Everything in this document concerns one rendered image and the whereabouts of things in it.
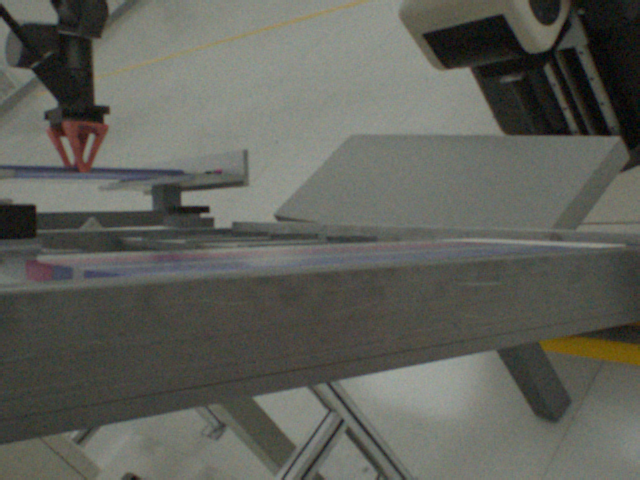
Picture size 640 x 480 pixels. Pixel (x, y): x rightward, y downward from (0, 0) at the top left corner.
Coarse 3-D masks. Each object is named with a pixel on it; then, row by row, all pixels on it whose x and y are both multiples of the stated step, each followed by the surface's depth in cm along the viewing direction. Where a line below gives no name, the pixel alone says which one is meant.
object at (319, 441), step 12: (324, 420) 139; (336, 420) 137; (312, 432) 137; (324, 432) 136; (336, 432) 138; (300, 444) 137; (312, 444) 135; (324, 444) 136; (300, 456) 134; (312, 456) 134; (324, 456) 136; (288, 468) 134; (300, 468) 132; (312, 468) 134
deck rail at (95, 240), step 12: (132, 228) 110; (144, 228) 110; (156, 228) 110; (168, 228) 112; (180, 228) 113; (192, 228) 114; (204, 228) 116; (216, 228) 117; (228, 228) 118; (48, 240) 100; (60, 240) 101; (72, 240) 102; (84, 240) 103; (96, 240) 104; (108, 240) 106; (96, 252) 104; (108, 252) 106; (120, 252) 107
